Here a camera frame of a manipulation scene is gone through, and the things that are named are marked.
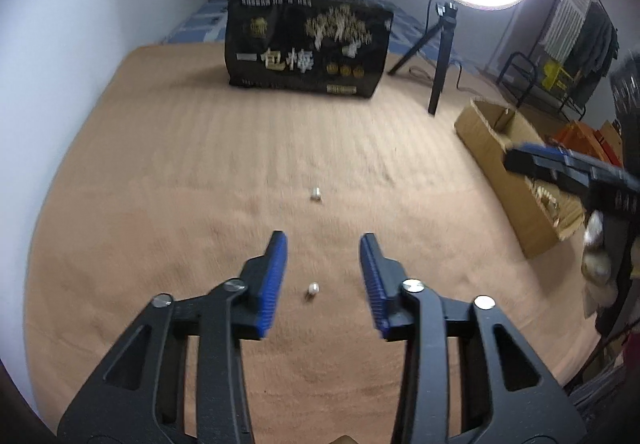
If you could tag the person's right hand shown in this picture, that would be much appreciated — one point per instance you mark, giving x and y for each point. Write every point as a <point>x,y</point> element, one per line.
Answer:
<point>597,266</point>

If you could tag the black snack bag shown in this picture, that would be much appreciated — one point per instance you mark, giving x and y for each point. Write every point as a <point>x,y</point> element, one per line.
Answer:
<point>300,49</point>

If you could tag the white woven cloth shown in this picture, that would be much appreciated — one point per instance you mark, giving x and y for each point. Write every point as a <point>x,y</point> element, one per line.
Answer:
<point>567,19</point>

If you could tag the black clothes rack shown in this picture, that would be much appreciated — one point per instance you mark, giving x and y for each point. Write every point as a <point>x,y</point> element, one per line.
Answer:
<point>517,61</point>

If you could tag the black tripod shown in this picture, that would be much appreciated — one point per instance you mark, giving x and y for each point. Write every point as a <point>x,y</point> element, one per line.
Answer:
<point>442,59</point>

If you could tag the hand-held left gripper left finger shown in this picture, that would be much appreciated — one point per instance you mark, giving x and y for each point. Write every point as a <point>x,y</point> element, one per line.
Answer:
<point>272,284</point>

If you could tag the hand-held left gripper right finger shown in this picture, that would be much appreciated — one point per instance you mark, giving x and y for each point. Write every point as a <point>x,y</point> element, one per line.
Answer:
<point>375,284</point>

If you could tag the small white bead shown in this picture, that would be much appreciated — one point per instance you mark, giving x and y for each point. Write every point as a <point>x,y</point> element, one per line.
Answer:
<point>313,289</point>
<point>316,194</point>

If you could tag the cardboard box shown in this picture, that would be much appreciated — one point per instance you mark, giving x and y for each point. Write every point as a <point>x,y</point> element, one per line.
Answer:
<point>490,129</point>

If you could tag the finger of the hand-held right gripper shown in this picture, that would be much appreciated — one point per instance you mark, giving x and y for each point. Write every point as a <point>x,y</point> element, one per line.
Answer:
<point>545,170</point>
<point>565,155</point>

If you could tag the dark hanging clothes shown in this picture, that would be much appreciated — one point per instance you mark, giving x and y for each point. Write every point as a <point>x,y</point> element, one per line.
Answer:
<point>597,49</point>

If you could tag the orange cloth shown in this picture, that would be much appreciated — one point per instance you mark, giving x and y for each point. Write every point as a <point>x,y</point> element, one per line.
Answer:
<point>585,136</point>

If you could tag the olive cloth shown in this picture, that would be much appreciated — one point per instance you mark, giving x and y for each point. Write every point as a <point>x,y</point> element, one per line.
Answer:
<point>345,440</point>

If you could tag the yellow box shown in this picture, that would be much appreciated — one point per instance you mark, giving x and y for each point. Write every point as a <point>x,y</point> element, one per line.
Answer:
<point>556,75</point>

